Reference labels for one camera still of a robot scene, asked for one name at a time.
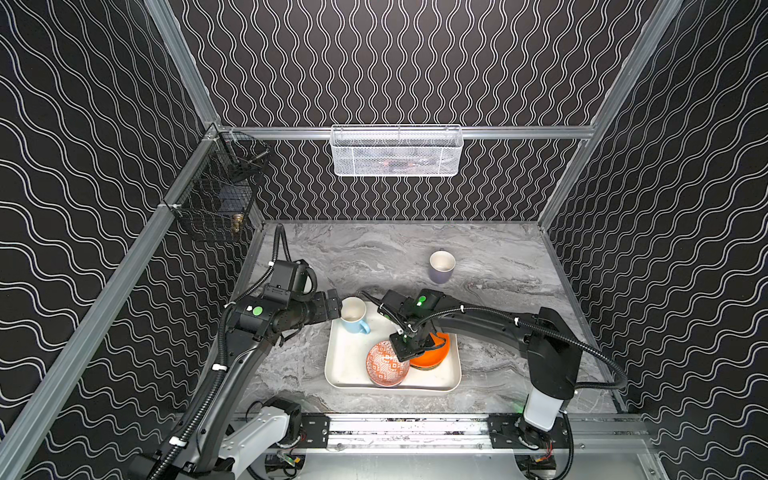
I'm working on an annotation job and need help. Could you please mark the orange plate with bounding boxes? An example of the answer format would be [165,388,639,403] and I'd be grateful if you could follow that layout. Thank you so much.
[410,333,451,371]

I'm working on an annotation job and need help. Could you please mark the red rimmed bowl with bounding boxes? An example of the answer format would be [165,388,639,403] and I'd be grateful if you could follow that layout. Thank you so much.
[365,340,410,388]

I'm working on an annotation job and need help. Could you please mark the light blue ceramic mug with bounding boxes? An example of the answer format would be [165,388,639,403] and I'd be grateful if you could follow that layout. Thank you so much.
[340,296,371,334]

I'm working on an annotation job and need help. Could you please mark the purple ceramic mug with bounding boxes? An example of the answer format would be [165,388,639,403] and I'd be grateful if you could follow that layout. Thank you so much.
[428,250,456,284]

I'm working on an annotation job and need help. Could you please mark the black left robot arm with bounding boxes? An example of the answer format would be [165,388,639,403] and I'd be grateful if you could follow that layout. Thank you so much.
[128,225,342,479]

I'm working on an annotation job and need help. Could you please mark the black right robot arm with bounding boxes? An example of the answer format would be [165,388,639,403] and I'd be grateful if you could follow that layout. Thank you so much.
[361,289,628,450]

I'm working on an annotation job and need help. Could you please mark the cream plastic bin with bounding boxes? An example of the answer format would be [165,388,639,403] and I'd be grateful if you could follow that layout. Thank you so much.
[325,301,462,395]

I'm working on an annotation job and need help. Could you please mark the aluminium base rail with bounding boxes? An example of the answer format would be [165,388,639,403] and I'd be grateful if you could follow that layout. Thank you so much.
[170,412,649,454]

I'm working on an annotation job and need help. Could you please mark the black wire basket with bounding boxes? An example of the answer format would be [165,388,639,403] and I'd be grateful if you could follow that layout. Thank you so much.
[171,133,272,244]

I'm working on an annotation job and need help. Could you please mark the white wire mesh basket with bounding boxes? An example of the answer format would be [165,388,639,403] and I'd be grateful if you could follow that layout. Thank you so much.
[329,124,464,177]

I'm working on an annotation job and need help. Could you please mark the aluminium frame corner post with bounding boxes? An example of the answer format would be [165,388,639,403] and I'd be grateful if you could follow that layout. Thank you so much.
[143,0,222,130]

